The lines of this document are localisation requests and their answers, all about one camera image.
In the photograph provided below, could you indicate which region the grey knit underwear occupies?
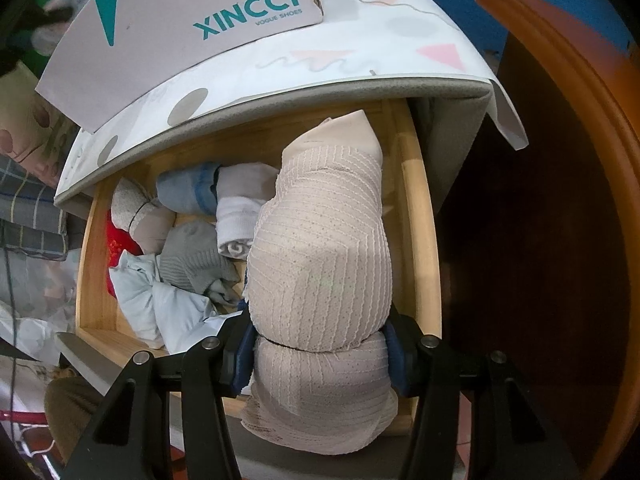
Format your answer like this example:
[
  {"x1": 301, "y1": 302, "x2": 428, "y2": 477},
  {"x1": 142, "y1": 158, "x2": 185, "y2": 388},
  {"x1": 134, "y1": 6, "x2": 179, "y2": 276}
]
[{"x1": 156, "y1": 221, "x2": 242, "y2": 297}]

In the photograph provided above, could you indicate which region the red underwear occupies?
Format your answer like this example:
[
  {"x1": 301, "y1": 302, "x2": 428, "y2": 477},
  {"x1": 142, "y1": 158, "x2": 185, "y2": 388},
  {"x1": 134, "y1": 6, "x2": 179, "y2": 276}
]
[{"x1": 104, "y1": 209, "x2": 143, "y2": 267}]

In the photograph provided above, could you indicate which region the pale blue crumpled underwear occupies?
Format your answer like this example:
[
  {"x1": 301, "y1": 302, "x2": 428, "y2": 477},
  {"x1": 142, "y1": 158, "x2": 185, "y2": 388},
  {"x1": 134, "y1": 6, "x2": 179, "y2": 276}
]
[{"x1": 109, "y1": 251, "x2": 241, "y2": 353}]

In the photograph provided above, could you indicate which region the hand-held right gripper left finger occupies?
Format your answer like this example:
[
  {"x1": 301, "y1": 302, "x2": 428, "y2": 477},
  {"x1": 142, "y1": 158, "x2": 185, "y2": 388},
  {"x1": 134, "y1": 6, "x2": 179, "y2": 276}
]
[{"x1": 60, "y1": 309, "x2": 258, "y2": 480}]

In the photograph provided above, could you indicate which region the brown wooden furniture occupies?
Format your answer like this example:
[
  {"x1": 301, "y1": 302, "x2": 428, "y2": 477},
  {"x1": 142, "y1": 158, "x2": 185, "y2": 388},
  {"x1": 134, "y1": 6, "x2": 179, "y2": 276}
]
[{"x1": 440, "y1": 0, "x2": 640, "y2": 480}]

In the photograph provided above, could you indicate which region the white plastic bag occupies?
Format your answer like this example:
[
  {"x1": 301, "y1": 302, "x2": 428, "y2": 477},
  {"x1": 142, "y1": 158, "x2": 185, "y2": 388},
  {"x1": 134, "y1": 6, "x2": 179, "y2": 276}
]
[{"x1": 0, "y1": 260, "x2": 81, "y2": 366}]

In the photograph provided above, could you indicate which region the beige ribbed underwear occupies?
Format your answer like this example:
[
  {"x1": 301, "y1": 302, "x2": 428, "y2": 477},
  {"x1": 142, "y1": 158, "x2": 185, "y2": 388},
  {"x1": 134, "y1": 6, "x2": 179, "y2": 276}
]
[{"x1": 240, "y1": 109, "x2": 401, "y2": 457}]

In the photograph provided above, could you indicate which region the black cable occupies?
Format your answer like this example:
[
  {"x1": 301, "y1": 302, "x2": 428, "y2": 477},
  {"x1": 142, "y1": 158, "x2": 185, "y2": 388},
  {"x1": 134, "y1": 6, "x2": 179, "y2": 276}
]
[{"x1": 0, "y1": 245, "x2": 21, "y2": 411}]

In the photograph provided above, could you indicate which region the floral cloth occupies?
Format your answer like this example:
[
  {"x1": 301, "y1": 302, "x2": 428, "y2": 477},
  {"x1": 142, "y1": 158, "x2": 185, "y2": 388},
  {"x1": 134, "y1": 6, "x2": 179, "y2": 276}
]
[{"x1": 0, "y1": 60, "x2": 81, "y2": 186}]

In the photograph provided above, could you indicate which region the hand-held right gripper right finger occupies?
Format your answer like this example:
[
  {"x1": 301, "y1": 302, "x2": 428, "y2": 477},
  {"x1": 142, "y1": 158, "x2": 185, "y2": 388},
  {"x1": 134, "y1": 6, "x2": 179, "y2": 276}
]
[{"x1": 383, "y1": 305, "x2": 581, "y2": 480}]

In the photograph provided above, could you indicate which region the wooden drawer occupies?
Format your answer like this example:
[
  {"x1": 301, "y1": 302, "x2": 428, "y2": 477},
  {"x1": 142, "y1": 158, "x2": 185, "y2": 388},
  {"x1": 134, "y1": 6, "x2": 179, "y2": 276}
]
[{"x1": 55, "y1": 97, "x2": 443, "y2": 480}]

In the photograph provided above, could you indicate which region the beige and white rolled underwear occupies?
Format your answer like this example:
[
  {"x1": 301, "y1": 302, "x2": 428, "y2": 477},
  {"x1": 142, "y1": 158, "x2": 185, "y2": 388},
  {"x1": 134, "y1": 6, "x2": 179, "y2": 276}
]
[{"x1": 111, "y1": 177, "x2": 176, "y2": 256}]

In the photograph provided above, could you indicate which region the brown knit cloth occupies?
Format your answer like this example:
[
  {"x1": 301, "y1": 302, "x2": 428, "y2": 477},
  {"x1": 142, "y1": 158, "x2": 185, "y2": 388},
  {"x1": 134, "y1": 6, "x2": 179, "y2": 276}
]
[{"x1": 44, "y1": 375, "x2": 106, "y2": 461}]

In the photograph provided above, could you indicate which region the grey cardboard shoe box lid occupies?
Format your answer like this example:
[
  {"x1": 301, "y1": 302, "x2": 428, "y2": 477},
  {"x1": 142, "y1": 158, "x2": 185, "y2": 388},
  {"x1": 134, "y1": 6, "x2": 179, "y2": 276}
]
[{"x1": 35, "y1": 0, "x2": 325, "y2": 134}]

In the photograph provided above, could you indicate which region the plaid cloth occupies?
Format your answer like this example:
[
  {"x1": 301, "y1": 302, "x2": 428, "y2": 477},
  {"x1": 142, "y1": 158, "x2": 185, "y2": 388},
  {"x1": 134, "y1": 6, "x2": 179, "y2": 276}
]
[{"x1": 0, "y1": 155, "x2": 86, "y2": 261}]

